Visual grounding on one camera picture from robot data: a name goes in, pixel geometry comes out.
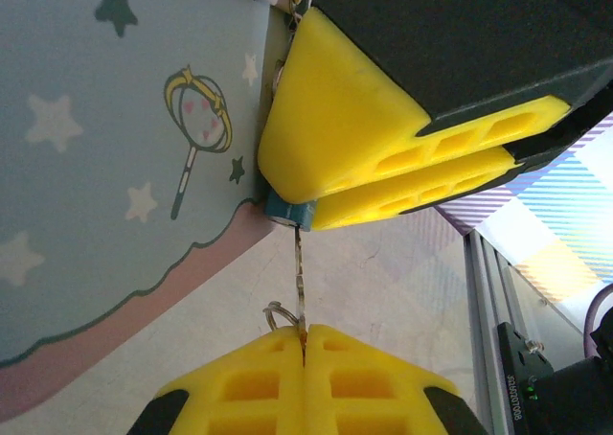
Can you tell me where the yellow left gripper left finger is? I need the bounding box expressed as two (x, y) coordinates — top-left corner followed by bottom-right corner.
(126, 326), (305, 435)

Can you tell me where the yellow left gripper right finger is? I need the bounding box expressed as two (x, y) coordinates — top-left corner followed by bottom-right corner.
(305, 323), (486, 435)

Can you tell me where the silver key ring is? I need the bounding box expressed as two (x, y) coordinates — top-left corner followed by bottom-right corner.
(261, 300), (301, 333)

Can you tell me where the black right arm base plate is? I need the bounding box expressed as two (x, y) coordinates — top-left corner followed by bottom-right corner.
(496, 322), (556, 435)

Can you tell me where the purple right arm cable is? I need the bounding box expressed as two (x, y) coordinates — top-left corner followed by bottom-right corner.
(584, 284), (613, 359)

